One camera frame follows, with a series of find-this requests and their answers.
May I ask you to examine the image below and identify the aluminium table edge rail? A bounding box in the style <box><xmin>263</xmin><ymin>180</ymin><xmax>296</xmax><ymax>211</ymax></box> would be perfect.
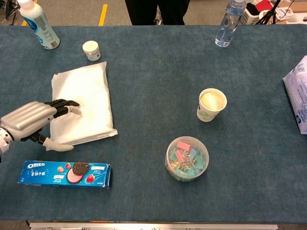
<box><xmin>28</xmin><ymin>221</ymin><xmax>279</xmax><ymax>230</ymax></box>

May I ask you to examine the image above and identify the dark teal table mat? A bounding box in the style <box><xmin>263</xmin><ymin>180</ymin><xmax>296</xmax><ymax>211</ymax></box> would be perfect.
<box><xmin>0</xmin><ymin>23</ymin><xmax>307</xmax><ymax>222</ymax></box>

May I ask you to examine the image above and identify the small white lidded jar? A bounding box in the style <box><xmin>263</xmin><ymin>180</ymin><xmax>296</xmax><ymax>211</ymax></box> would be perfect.
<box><xmin>82</xmin><ymin>40</ymin><xmax>102</xmax><ymax>61</ymax></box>

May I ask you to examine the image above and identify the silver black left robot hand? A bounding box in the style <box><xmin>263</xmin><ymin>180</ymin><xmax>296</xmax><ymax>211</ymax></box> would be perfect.
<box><xmin>0</xmin><ymin>99</ymin><xmax>82</xmax><ymax>152</ymax></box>

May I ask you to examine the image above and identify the white plastic basket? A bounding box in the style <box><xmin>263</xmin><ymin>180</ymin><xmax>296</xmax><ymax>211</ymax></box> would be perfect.
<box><xmin>240</xmin><ymin>2</ymin><xmax>267</xmax><ymax>25</ymax></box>

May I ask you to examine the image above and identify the person in black trousers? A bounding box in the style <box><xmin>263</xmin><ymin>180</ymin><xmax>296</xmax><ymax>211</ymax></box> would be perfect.
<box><xmin>124</xmin><ymin>0</ymin><xmax>190</xmax><ymax>26</ymax></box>

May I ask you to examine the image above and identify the clear plastic water bottle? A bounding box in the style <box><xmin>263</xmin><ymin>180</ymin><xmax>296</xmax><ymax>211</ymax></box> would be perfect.
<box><xmin>214</xmin><ymin>0</ymin><xmax>248</xmax><ymax>48</ymax></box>

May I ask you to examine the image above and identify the cardboard box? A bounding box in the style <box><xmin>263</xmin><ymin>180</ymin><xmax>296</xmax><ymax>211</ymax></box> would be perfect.
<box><xmin>275</xmin><ymin>1</ymin><xmax>307</xmax><ymax>24</ymax></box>

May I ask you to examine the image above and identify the blue Oreo cookie box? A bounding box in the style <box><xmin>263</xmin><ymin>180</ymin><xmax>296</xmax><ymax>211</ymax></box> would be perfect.
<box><xmin>17</xmin><ymin>160</ymin><xmax>113</xmax><ymax>190</ymax></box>

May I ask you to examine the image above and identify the white blue printed package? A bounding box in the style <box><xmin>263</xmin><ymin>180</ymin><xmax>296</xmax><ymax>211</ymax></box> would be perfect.
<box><xmin>282</xmin><ymin>55</ymin><xmax>307</xmax><ymax>135</ymax></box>

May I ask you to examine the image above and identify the paper cup with leaf print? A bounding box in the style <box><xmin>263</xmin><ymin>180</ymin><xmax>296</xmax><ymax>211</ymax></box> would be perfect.
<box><xmin>196</xmin><ymin>88</ymin><xmax>227</xmax><ymax>123</ymax></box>

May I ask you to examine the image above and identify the white and blue lotion bottle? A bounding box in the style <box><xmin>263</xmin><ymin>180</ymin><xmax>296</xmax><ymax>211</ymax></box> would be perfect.
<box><xmin>16</xmin><ymin>0</ymin><xmax>60</xmax><ymax>50</ymax></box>

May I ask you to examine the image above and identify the clear tub of binder clips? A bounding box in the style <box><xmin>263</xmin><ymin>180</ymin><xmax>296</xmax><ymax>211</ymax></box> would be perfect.
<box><xmin>165</xmin><ymin>136</ymin><xmax>210</xmax><ymax>182</ymax></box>

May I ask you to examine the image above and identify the white plastic zip bag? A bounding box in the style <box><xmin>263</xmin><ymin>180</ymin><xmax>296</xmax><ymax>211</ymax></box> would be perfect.
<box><xmin>49</xmin><ymin>61</ymin><xmax>118</xmax><ymax>146</ymax></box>

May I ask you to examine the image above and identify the black tripod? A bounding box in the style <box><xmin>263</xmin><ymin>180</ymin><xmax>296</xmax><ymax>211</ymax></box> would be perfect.
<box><xmin>254</xmin><ymin>0</ymin><xmax>282</xmax><ymax>25</ymax></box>

